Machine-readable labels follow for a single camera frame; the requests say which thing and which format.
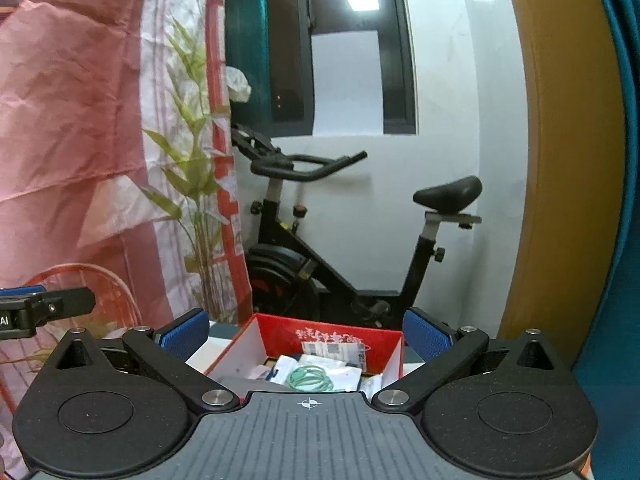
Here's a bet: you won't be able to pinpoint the green elastic bands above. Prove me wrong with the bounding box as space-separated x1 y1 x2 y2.
289 366 334 392

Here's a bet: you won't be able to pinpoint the red cardboard box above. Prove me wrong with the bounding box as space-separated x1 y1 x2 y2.
205 312 405 394

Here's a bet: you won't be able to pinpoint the white paper sheet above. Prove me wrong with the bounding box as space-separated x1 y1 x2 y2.
310 30 385 136

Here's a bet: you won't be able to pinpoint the clear plastic packet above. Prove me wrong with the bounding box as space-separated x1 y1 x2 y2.
300 354 363 392

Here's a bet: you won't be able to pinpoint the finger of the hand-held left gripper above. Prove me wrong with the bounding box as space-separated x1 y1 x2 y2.
29 287 96 329
0 284 47 298

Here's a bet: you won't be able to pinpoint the yellow wooden door frame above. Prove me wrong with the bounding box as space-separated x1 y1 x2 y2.
497 0 629 357

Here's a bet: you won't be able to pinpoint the dark framed window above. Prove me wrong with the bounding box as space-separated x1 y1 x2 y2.
265 0 419 137

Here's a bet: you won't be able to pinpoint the dark teal window curtain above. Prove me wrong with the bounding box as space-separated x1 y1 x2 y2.
225 0 271 139

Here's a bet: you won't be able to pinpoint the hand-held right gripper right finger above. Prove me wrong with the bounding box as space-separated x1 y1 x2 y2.
372 306 563 415

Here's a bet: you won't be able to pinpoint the small white packet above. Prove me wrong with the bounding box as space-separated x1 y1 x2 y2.
272 355 302 386

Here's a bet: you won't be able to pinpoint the black exercise bike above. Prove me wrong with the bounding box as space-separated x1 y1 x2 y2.
230 122 483 332

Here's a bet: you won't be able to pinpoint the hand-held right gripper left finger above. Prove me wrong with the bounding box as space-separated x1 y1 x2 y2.
52 308 241 415

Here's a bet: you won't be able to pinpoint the white plastic bag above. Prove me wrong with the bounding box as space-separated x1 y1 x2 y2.
226 66 252 104

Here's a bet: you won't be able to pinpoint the teal fabric curtain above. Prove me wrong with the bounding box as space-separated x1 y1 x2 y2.
570 0 640 480

